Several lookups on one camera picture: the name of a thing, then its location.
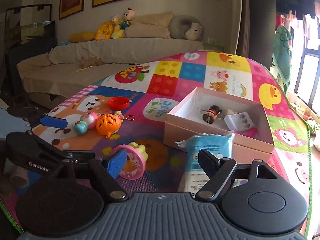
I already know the blue white snack pouch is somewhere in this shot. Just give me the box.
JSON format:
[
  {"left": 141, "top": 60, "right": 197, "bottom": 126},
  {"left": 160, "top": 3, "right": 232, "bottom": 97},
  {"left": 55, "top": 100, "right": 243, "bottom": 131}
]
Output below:
[{"left": 176, "top": 132, "right": 235, "bottom": 196}]

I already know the pink pig toy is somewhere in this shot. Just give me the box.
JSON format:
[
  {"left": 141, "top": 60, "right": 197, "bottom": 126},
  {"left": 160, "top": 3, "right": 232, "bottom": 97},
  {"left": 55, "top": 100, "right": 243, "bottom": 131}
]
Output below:
[{"left": 73, "top": 112, "right": 100, "bottom": 135}]

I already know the orange plastic pumpkin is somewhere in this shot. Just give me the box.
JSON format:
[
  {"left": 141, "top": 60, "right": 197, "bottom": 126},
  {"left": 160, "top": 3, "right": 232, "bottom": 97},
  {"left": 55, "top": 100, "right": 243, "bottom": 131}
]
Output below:
[{"left": 95, "top": 114, "right": 122, "bottom": 139}]

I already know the white plastic tray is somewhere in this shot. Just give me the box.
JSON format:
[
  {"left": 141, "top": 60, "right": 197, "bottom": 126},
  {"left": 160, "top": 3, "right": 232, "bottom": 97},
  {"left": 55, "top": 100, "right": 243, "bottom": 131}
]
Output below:
[{"left": 224, "top": 112, "right": 254, "bottom": 132}]

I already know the red black figure toy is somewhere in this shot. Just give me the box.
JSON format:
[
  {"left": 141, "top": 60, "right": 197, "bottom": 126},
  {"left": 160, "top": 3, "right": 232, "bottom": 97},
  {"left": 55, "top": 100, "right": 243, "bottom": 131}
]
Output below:
[{"left": 201, "top": 105, "right": 222, "bottom": 124}]

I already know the pink plastic basket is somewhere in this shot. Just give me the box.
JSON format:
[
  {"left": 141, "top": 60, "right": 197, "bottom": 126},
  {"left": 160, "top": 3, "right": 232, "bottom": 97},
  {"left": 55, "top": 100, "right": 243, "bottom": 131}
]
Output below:
[{"left": 240, "top": 127, "right": 258, "bottom": 139}]

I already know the colourful cartoon play mat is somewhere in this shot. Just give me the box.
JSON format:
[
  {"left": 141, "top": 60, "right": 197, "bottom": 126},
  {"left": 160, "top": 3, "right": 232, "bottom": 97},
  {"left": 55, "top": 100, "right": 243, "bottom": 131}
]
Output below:
[{"left": 1, "top": 51, "right": 311, "bottom": 239}]

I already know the beige covered sofa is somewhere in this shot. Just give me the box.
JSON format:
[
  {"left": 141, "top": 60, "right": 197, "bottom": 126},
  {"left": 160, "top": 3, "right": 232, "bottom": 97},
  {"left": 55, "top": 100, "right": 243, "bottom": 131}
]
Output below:
[{"left": 17, "top": 38, "right": 204, "bottom": 106}]

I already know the pink cardboard box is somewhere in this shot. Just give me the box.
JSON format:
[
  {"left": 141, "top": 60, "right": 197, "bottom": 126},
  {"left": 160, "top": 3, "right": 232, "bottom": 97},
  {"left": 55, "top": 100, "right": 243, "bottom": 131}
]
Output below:
[{"left": 163, "top": 87, "right": 274, "bottom": 164}]

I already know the red plastic lid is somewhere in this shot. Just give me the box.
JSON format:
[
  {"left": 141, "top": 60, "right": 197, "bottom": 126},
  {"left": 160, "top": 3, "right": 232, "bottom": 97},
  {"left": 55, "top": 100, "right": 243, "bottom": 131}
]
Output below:
[{"left": 107, "top": 96, "right": 130, "bottom": 111}]

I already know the brown plush on sofa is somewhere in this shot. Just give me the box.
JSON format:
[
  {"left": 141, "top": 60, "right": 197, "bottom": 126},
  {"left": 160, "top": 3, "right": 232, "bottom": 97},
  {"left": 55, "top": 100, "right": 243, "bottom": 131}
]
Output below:
[{"left": 79, "top": 56, "right": 103, "bottom": 68}]

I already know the yellow cushion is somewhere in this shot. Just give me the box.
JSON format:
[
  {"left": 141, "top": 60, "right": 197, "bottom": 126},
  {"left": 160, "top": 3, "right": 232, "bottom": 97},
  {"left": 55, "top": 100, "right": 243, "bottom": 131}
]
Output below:
[{"left": 68, "top": 31, "right": 95, "bottom": 43}]

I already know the glass fish tank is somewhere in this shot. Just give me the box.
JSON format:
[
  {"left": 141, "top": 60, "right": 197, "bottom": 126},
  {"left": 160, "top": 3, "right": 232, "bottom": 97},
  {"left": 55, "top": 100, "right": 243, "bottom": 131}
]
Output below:
[{"left": 4, "top": 3, "right": 56, "bottom": 49}]

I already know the orange yellow plush bag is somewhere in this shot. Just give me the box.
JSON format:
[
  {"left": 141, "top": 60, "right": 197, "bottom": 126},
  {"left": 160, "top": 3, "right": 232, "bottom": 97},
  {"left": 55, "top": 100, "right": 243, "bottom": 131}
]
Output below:
[{"left": 95, "top": 21, "right": 113, "bottom": 41}]

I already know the yellow duck plush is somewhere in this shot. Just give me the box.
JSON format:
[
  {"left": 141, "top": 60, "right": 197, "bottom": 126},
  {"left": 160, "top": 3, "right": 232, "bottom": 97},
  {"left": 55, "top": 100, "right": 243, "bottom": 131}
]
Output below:
[{"left": 111, "top": 16, "right": 124, "bottom": 39}]

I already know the green dinosaur towel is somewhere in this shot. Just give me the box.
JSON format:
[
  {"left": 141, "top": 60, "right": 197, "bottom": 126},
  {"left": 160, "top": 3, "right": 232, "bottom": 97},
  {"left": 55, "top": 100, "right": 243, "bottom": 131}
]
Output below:
[{"left": 272, "top": 25, "right": 292, "bottom": 93}]

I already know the big-head doll plush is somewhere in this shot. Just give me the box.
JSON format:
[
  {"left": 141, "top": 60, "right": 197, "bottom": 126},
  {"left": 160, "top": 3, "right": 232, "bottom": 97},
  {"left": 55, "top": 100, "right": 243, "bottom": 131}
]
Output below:
[{"left": 120, "top": 8, "right": 135, "bottom": 30}]

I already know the white bear plush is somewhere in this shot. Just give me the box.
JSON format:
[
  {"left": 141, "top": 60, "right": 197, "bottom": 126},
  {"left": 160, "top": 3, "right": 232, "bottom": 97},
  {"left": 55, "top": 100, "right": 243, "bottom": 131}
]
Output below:
[{"left": 184, "top": 22, "right": 203, "bottom": 41}]

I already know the beige folded blanket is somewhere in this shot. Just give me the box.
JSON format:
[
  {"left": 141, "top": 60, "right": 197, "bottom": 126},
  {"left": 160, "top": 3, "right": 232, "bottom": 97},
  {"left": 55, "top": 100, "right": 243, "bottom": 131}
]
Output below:
[{"left": 124, "top": 11, "right": 174, "bottom": 38}]

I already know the grey neck pillow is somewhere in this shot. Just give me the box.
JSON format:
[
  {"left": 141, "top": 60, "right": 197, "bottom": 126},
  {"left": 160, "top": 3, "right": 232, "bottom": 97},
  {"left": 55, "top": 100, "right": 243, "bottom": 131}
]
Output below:
[{"left": 168, "top": 15, "right": 200, "bottom": 39}]

